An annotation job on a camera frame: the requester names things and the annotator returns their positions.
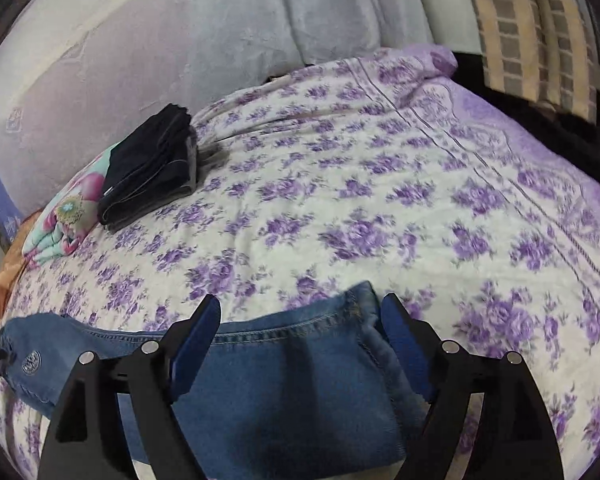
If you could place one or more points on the checked beige grey curtain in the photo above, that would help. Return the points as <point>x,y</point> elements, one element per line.
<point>535,25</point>

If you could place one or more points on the purple floral bedspread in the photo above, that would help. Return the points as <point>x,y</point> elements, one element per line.
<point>380,200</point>

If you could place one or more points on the folded floral teal cloth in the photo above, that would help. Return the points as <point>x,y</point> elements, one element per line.
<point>65,215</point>

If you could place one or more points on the blue denim pants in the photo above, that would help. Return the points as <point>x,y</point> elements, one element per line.
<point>285,385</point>

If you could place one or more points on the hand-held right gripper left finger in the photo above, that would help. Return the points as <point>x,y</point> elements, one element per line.
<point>196,351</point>

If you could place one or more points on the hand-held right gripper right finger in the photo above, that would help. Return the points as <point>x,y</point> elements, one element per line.
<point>401,347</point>

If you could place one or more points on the folded black pants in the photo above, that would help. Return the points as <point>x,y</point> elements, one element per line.
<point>147,167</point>

